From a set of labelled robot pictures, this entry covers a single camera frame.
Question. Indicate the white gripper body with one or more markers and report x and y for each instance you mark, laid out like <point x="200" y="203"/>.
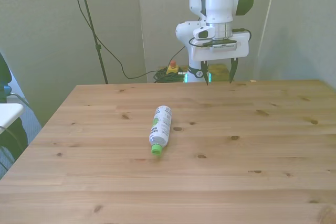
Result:
<point x="223" y="54"/>

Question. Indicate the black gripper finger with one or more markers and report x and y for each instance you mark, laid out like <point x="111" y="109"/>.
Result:
<point x="205" y="70"/>
<point x="232" y="70"/>

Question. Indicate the water bottle with green cap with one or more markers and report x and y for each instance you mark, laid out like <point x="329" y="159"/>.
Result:
<point x="160" y="127"/>

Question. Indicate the yellow emergency stop button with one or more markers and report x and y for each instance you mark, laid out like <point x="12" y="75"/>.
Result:
<point x="172" y="69"/>

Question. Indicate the white side table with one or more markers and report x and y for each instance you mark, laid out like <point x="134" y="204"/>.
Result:
<point x="8" y="113"/>

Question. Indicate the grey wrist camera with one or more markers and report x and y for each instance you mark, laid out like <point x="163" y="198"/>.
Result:
<point x="223" y="46"/>

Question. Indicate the black tripod camera stand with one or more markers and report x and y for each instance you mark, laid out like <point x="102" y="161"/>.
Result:
<point x="90" y="22"/>

